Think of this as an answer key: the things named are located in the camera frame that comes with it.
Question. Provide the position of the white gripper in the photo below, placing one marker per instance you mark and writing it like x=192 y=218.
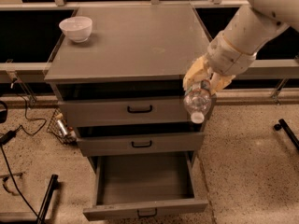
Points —
x=228 y=58

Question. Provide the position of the clear plastic water bottle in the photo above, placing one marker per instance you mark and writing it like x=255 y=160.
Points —
x=197 y=101

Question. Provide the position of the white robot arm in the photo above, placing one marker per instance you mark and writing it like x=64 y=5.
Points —
x=258 y=22

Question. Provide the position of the grey drawer cabinet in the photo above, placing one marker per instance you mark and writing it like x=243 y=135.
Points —
x=133 y=52

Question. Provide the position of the grey top drawer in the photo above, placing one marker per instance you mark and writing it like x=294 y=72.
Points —
x=88 y=113

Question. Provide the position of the grey drawer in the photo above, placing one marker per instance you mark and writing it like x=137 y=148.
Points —
x=144 y=185
x=88 y=113
x=140 y=144

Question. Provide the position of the grey middle drawer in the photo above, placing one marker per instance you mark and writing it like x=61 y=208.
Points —
x=140 y=144

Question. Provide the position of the grey bottom drawer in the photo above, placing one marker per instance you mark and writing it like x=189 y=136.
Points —
x=144 y=185

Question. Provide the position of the black stand leg right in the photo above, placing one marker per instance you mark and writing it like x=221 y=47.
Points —
x=282 y=124

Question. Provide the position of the black stand leg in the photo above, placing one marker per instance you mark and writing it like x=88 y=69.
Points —
x=52 y=186
x=282 y=124

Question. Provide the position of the white bowl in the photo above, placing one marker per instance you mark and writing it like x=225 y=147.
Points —
x=77 y=29

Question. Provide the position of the metal can in basket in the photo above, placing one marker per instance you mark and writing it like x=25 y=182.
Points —
x=61 y=124

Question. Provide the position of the black stand leg left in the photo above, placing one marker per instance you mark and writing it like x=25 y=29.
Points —
x=52 y=186

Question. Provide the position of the black power adapter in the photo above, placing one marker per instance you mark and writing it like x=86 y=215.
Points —
x=7 y=137

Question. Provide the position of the wire basket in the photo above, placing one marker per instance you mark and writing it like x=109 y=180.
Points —
x=59 y=129

